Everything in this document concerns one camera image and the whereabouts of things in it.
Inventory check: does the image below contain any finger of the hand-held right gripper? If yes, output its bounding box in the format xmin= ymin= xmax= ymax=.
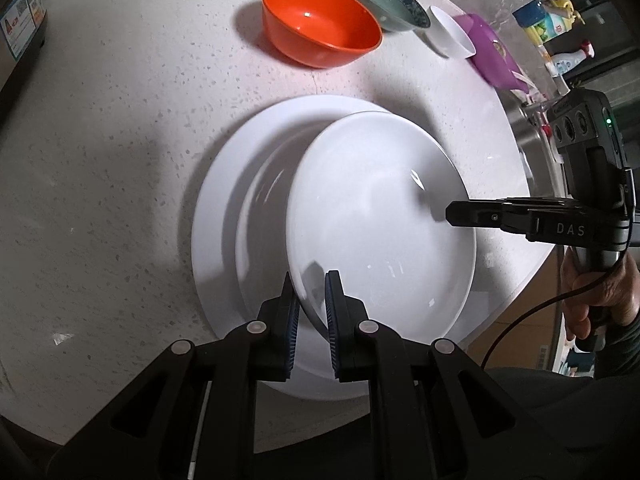
xmin=445 ymin=199 xmax=576 ymax=242

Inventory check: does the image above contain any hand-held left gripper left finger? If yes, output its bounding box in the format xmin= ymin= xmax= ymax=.
xmin=50 ymin=272 xmax=301 ymax=480

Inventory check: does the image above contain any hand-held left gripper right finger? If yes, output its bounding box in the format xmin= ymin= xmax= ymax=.
xmin=325 ymin=270 xmax=581 ymax=480

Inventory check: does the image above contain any small white plate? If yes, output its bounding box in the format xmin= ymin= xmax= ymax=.
xmin=287 ymin=110 xmax=477 ymax=357

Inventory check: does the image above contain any large white plate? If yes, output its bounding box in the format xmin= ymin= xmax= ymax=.
xmin=191 ymin=94 xmax=506 ymax=402

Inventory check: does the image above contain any small white bowl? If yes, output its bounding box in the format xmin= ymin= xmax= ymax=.
xmin=427 ymin=5 xmax=477 ymax=60

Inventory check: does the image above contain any orange bowl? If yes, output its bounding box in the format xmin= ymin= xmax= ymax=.
xmin=261 ymin=0 xmax=384 ymax=69

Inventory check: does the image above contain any person's right forearm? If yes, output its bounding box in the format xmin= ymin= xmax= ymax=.
xmin=592 ymin=316 xmax=640 ymax=377

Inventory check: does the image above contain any person's right hand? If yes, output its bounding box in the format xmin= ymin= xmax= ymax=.
xmin=560 ymin=249 xmax=640 ymax=343

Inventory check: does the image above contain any white spray bottle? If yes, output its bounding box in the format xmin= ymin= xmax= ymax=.
xmin=544 ymin=42 xmax=597 ymax=79

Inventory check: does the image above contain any purple plastic bowl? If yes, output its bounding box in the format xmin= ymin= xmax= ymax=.
xmin=452 ymin=12 xmax=532 ymax=92

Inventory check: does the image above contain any yellow dish soap bottle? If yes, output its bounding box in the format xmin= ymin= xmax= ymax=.
xmin=525 ymin=0 xmax=587 ymax=45

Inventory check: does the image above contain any blue container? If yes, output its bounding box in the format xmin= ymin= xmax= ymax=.
xmin=512 ymin=2 xmax=551 ymax=41

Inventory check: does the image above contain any person's dark clothing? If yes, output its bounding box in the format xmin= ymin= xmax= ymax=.
xmin=484 ymin=365 xmax=640 ymax=480

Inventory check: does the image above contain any stainless steel rice cooker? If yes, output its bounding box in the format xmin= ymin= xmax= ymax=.
xmin=0 ymin=0 xmax=49 ymax=107

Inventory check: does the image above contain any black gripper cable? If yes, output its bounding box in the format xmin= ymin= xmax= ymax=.
xmin=486 ymin=255 xmax=626 ymax=358

